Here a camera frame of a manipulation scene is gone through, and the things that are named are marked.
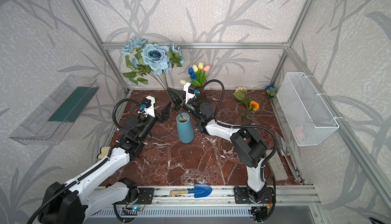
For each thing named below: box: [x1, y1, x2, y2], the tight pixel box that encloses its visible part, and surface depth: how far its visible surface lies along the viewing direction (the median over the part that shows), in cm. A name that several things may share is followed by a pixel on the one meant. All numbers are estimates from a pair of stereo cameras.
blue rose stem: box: [264, 85, 277, 103], surface depth 118 cm
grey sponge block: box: [265, 149, 289, 182], surface depth 80 cm
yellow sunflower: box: [232, 86, 253, 121], surface depth 114 cm
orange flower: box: [249, 100, 260, 111], surface depth 110 cm
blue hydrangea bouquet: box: [121, 37, 186, 90], surface depth 55 cm
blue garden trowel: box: [169, 184, 213, 199], surface depth 77 cm
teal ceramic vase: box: [176, 112, 195, 144], surface depth 82 cm
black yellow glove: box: [96, 146, 114, 160], surface depth 90 cm
